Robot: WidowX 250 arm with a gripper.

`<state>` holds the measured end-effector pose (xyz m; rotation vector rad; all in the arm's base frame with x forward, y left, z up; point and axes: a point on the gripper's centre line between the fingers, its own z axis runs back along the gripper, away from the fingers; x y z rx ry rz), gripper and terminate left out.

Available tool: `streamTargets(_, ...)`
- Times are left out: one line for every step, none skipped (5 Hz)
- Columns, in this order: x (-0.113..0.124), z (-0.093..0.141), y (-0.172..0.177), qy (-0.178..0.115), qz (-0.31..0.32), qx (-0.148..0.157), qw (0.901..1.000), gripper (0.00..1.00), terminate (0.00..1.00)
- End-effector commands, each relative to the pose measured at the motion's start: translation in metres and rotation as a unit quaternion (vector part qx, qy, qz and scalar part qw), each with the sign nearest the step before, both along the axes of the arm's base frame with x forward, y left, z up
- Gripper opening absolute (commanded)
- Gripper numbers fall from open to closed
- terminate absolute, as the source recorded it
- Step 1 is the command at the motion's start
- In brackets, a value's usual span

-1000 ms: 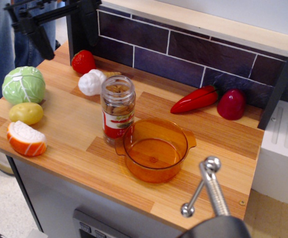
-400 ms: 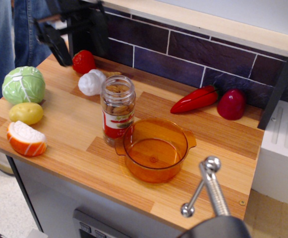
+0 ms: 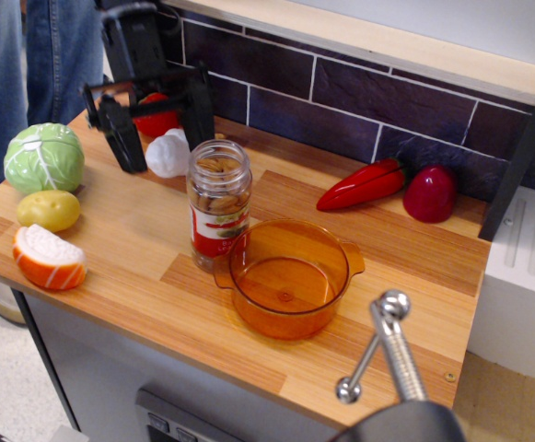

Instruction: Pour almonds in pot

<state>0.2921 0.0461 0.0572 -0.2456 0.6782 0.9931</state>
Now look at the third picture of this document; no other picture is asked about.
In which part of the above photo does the orange salmon sushi toy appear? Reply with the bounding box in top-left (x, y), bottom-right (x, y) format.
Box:
top-left (12, 224), bottom-right (87, 290)

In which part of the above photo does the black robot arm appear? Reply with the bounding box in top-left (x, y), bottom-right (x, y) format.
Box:
top-left (82, 1), bottom-right (215, 173)

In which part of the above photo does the clear almond jar red label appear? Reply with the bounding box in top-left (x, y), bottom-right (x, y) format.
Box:
top-left (186, 139), bottom-right (252, 273)

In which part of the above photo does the yellow toy potato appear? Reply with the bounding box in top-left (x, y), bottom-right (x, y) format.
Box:
top-left (17, 190), bottom-right (81, 232)

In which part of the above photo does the red toy chili pepper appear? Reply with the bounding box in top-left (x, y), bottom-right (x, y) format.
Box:
top-left (316, 158), bottom-right (408, 211)

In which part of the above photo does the grey control panel with buttons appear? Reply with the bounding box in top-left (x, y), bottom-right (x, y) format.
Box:
top-left (135, 389), bottom-right (238, 442)

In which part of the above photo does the person in blue jeans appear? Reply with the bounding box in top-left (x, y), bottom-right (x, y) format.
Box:
top-left (0, 1), bottom-right (103, 183)

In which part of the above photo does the green toy cabbage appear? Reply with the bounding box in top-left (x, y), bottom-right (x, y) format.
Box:
top-left (4, 122), bottom-right (85, 194)

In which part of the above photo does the red toy strawberry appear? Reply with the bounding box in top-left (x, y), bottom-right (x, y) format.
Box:
top-left (133, 110), bottom-right (181, 138)

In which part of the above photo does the dark red toy half pepper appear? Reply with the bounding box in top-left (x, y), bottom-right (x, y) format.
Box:
top-left (403, 165), bottom-right (458, 224)

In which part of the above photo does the white ribbed sink drainer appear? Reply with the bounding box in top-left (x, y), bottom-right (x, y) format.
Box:
top-left (468, 187), bottom-right (535, 378)

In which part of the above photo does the white toy ice cream cone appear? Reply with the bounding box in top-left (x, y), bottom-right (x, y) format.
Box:
top-left (145, 128), bottom-right (190, 179)

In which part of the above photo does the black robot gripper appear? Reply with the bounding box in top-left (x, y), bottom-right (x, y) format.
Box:
top-left (83, 2), bottom-right (215, 174)

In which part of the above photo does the orange transparent plastic pot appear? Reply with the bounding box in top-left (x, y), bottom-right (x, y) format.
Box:
top-left (214, 219), bottom-right (365, 340)

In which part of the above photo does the dark grey vertical post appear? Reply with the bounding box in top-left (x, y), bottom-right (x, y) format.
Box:
top-left (479, 108), bottom-right (535, 241)

